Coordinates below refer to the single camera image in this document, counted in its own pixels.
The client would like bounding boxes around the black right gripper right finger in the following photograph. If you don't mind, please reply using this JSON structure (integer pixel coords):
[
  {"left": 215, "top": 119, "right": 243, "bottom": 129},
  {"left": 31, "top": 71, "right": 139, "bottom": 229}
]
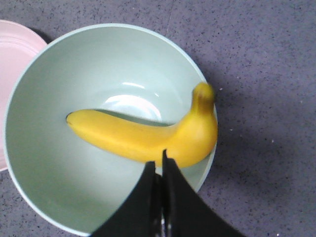
[{"left": 162, "top": 150, "right": 243, "bottom": 237}]

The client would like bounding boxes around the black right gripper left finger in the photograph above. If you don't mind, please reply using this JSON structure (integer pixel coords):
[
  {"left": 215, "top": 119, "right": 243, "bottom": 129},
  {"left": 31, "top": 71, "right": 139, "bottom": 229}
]
[{"left": 91, "top": 161, "right": 162, "bottom": 237}]

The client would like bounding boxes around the yellow banana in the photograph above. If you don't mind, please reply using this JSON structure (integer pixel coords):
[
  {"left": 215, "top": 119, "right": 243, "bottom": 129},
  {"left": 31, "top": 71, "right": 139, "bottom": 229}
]
[{"left": 66, "top": 82, "right": 218, "bottom": 168}]

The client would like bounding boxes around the green bowl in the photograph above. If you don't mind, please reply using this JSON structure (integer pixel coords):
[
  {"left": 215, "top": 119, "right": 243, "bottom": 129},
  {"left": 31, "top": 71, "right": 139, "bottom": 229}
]
[{"left": 4, "top": 23, "right": 205, "bottom": 237}]

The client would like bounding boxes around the pink plate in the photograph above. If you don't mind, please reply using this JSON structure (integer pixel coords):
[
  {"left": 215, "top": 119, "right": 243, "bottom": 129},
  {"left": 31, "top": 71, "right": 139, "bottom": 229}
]
[{"left": 0, "top": 20, "right": 47, "bottom": 171}]

